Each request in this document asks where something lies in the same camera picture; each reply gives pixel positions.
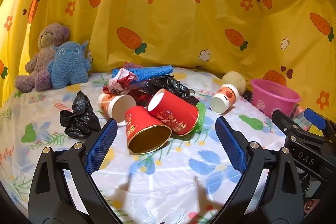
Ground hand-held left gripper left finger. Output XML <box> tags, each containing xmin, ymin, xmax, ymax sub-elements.
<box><xmin>28</xmin><ymin>119</ymin><xmax>124</xmax><ymax>224</ymax></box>

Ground green foam net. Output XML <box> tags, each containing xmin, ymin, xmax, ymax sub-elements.
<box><xmin>192</xmin><ymin>102</ymin><xmax>207</xmax><ymax>134</ymax></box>

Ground red paper cup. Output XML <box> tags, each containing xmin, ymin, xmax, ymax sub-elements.
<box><xmin>147</xmin><ymin>89</ymin><xmax>199</xmax><ymax>135</ymax></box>
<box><xmin>125</xmin><ymin>106</ymin><xmax>172</xmax><ymax>155</ymax></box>

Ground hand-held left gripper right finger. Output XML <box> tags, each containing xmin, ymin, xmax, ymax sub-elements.
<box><xmin>210</xmin><ymin>116</ymin><xmax>306</xmax><ymax>224</ymax></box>

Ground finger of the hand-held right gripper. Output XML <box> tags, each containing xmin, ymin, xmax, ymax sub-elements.
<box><xmin>272</xmin><ymin>109</ymin><xmax>298</xmax><ymax>136</ymax></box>
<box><xmin>304</xmin><ymin>108</ymin><xmax>336</xmax><ymax>139</ymax></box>

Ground beige plush ball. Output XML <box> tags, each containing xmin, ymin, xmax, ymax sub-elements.
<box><xmin>222</xmin><ymin>71</ymin><xmax>247</xmax><ymax>96</ymax></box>

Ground blue foam net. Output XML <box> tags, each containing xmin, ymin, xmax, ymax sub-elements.
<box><xmin>112</xmin><ymin>65</ymin><xmax>174</xmax><ymax>83</ymax></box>

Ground pink plastic bucket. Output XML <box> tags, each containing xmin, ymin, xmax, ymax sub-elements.
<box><xmin>249</xmin><ymin>79</ymin><xmax>302</xmax><ymax>119</ymax></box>

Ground yellow carrot print curtain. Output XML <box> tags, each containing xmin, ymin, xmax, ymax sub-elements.
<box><xmin>0</xmin><ymin>0</ymin><xmax>336</xmax><ymax>119</ymax></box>

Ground purple teddy bear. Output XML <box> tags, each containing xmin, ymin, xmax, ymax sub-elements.
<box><xmin>15</xmin><ymin>23</ymin><xmax>71</xmax><ymax>92</ymax></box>

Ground floral bed sheet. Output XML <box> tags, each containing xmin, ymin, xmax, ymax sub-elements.
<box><xmin>0</xmin><ymin>67</ymin><xmax>315</xmax><ymax>224</ymax></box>

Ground orange and white paper cup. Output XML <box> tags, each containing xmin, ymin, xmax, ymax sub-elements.
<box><xmin>209</xmin><ymin>84</ymin><xmax>240</xmax><ymax>115</ymax></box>
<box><xmin>98</xmin><ymin>93</ymin><xmax>137</xmax><ymax>126</ymax></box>

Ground blue plush toy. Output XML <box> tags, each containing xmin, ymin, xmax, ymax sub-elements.
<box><xmin>48</xmin><ymin>41</ymin><xmax>92</xmax><ymax>90</ymax></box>

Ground black plastic bag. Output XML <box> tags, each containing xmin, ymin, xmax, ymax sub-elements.
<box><xmin>60</xmin><ymin>91</ymin><xmax>101</xmax><ymax>139</ymax></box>
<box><xmin>134</xmin><ymin>76</ymin><xmax>200</xmax><ymax>107</ymax></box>

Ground person's right hand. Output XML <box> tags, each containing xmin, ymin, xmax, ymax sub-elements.
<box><xmin>303</xmin><ymin>198</ymin><xmax>324</xmax><ymax>214</ymax></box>

